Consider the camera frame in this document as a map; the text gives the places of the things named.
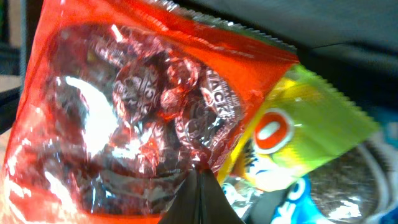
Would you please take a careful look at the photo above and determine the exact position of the green Haribo gummy bag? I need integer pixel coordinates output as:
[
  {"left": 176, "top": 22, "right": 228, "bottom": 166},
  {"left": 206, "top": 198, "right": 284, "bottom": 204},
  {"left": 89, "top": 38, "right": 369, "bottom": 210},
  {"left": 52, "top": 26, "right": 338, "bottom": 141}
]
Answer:
[{"left": 217, "top": 65, "right": 378, "bottom": 192}]

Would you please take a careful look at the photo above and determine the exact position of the blue Oreo cookie pack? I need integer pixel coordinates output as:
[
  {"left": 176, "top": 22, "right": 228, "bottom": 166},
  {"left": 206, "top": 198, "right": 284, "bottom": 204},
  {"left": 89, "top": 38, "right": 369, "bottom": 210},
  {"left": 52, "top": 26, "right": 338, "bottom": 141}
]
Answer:
[{"left": 221, "top": 122, "right": 397, "bottom": 223}]

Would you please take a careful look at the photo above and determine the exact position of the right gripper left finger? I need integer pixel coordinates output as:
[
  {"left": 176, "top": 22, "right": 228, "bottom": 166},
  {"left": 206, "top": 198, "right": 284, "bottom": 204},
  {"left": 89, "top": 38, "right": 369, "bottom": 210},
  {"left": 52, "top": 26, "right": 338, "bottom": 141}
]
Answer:
[{"left": 159, "top": 170, "right": 200, "bottom": 224}]

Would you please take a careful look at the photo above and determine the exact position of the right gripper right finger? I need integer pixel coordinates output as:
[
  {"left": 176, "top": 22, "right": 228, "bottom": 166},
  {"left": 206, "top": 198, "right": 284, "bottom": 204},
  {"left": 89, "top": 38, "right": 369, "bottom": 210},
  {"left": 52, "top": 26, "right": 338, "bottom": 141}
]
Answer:
[{"left": 201, "top": 169, "right": 244, "bottom": 224}]

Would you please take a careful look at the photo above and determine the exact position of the red Hacks candy bag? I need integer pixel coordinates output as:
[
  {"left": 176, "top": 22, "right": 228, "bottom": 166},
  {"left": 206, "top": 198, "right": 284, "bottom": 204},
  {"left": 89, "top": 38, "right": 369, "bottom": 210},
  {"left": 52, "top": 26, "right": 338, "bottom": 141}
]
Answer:
[{"left": 0, "top": 0, "right": 300, "bottom": 224}]

